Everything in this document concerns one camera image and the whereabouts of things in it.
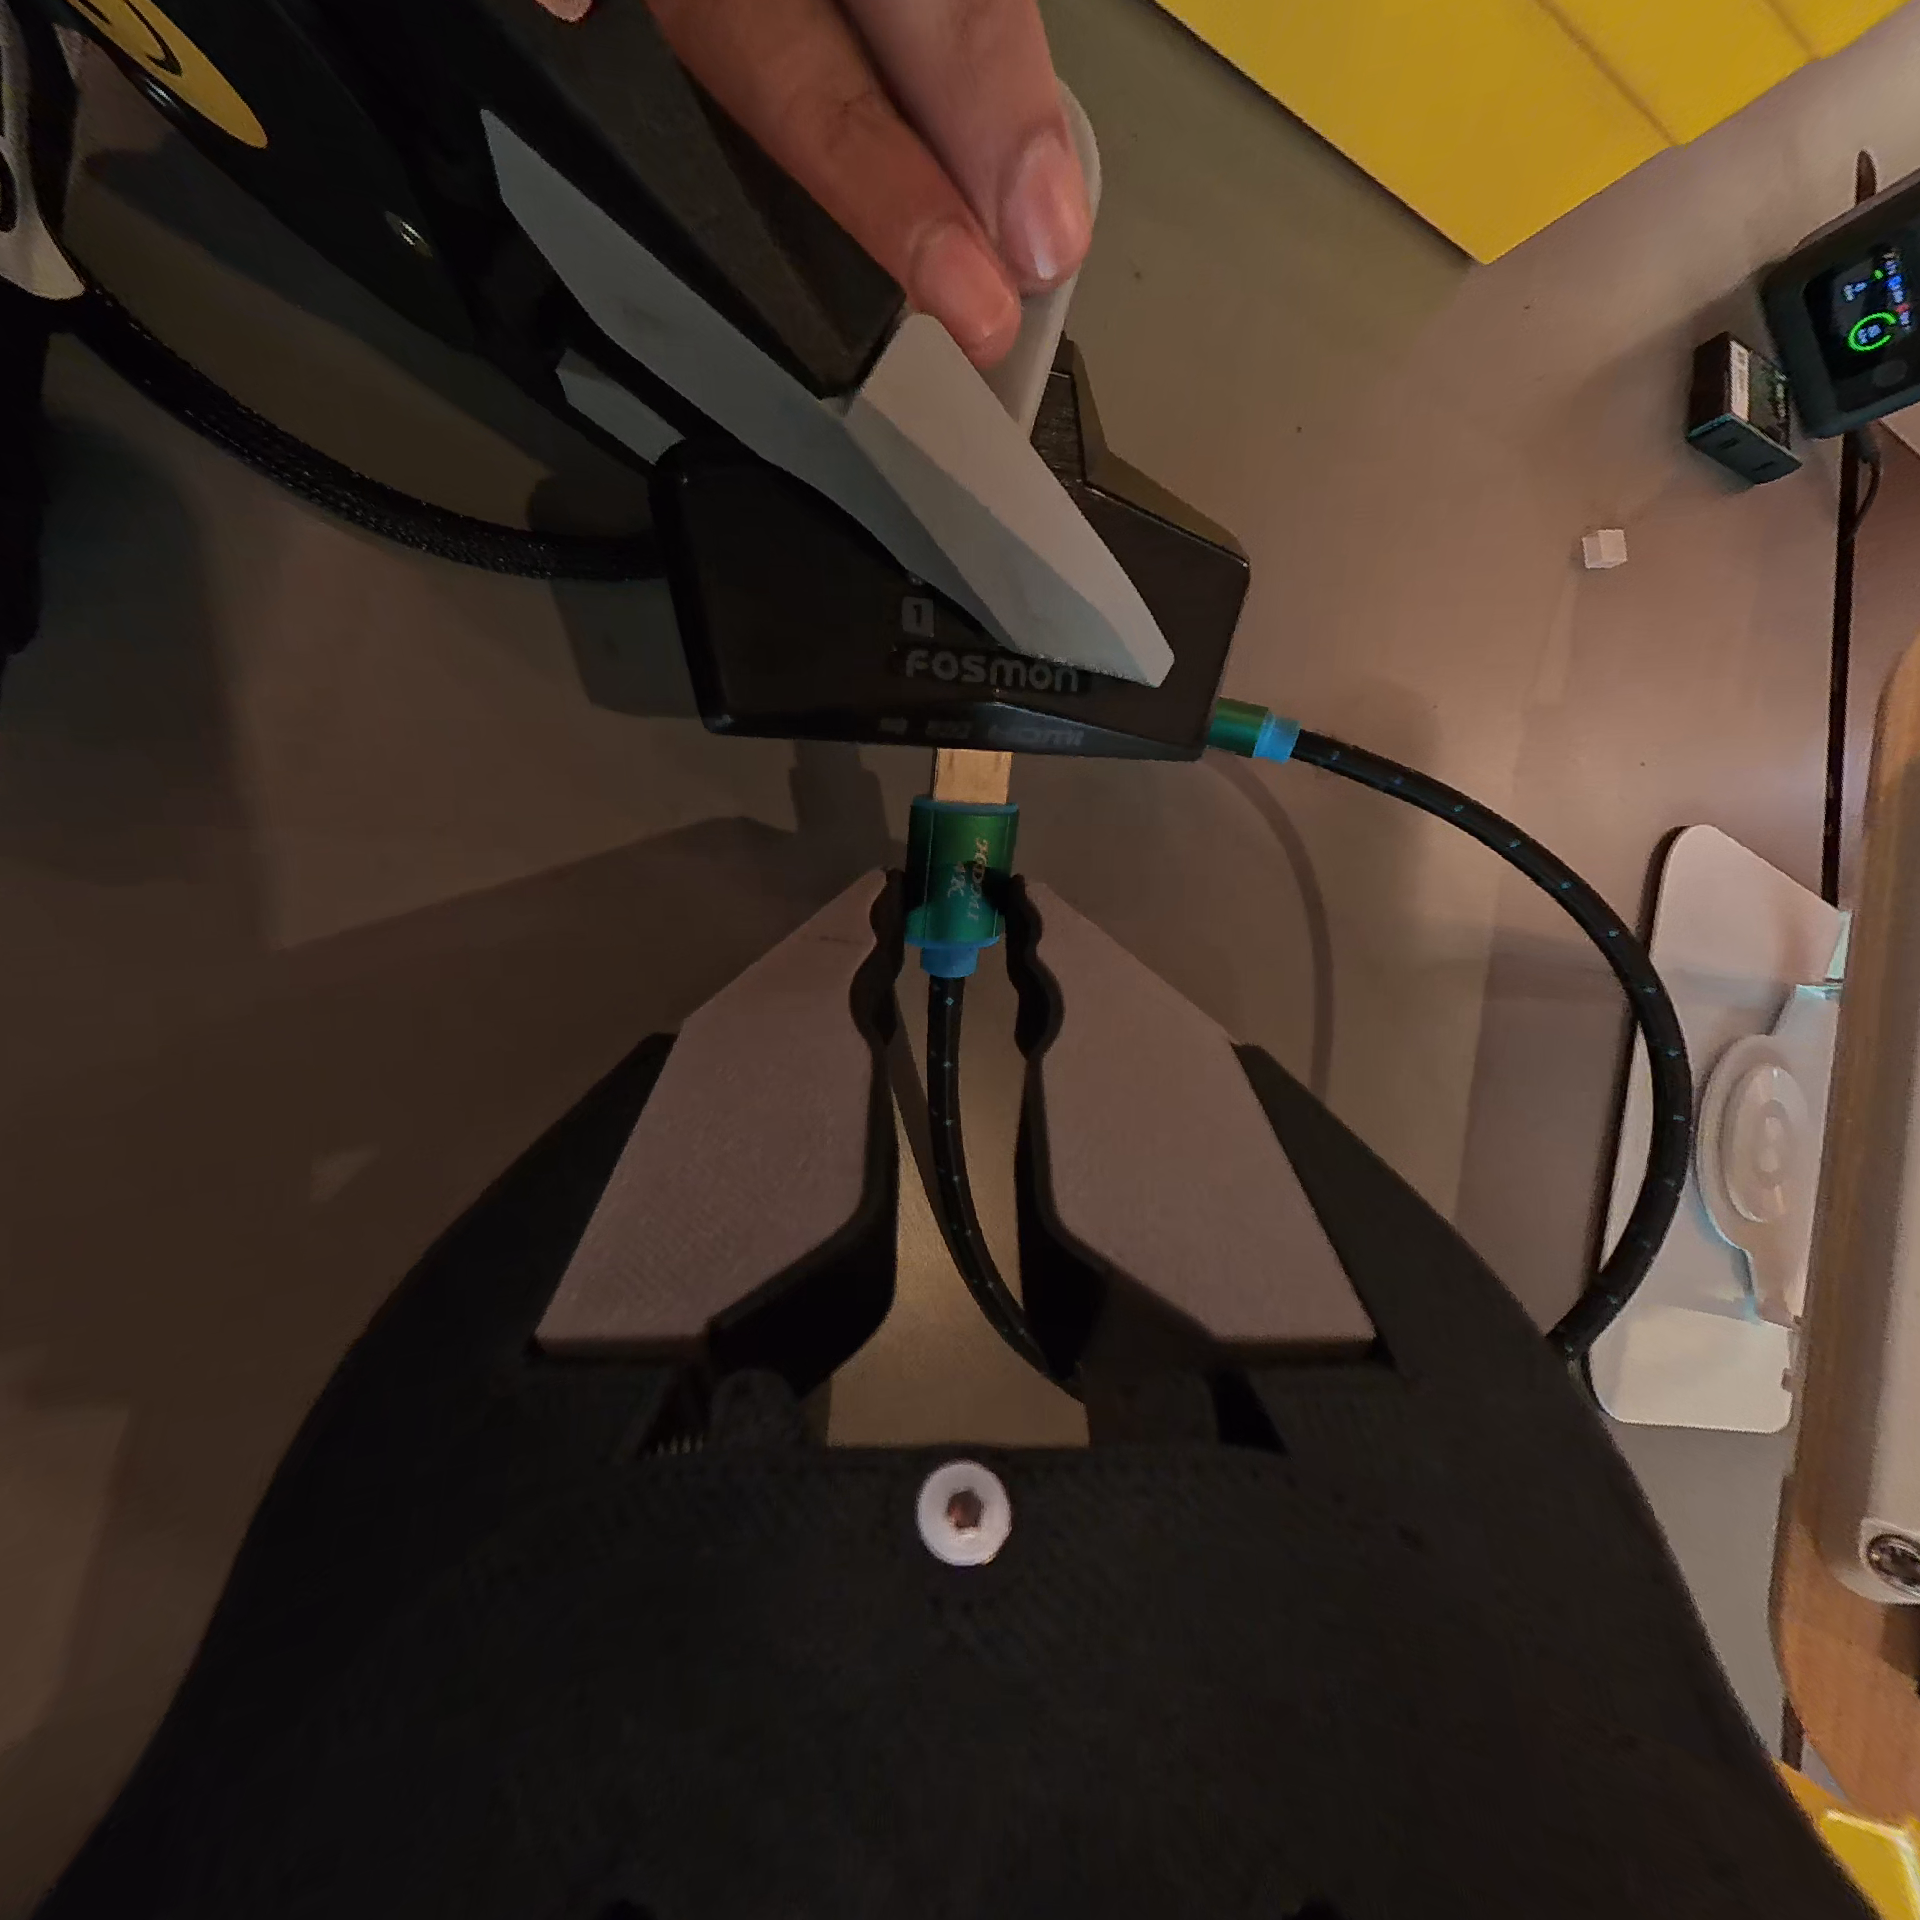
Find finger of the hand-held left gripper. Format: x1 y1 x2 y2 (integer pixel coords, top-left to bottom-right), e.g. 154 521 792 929
555 356 698 471
477 79 1179 688

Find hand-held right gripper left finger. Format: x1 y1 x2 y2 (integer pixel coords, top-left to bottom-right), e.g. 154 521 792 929
533 873 900 1393

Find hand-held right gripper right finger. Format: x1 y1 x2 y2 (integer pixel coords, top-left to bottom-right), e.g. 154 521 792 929
1015 881 1375 1382

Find black HDMI switch hub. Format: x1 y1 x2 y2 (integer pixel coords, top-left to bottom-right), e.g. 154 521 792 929
45 292 1254 762

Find green plug braided hdmi cable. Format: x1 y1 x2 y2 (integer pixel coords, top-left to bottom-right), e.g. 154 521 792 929
900 698 1699 1404

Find yellow plastic bin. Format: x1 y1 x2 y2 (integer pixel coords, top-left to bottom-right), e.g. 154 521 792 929
1158 0 1920 270
1779 1761 1920 1920

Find person's left hand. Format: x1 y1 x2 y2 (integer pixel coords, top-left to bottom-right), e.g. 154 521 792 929
646 0 1100 369

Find dark green battery charger case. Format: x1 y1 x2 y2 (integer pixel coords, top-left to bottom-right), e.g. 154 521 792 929
1758 162 1920 441

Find black camera battery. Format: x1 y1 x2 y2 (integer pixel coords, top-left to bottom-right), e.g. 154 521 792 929
1685 331 1803 490

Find thin black charger cable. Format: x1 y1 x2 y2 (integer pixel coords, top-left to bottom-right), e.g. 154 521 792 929
1821 420 1880 907

